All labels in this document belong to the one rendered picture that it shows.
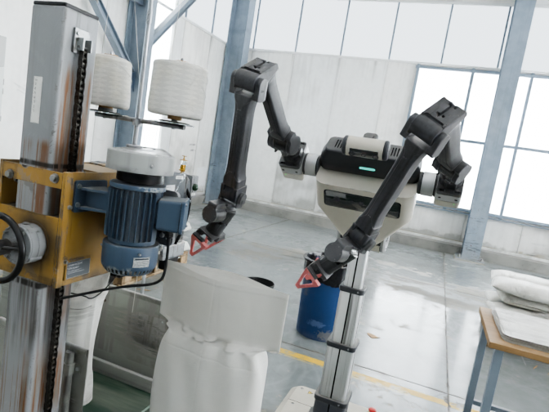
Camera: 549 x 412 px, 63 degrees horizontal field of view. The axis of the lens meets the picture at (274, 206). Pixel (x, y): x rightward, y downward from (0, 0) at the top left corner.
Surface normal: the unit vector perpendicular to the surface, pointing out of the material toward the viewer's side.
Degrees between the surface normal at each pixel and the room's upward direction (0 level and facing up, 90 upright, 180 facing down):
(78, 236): 90
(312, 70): 90
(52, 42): 90
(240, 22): 90
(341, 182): 40
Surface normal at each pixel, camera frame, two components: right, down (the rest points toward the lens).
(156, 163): 0.69, 0.22
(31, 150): -0.35, 0.07
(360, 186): -0.11, -0.71
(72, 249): 0.92, 0.19
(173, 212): 0.06, 0.14
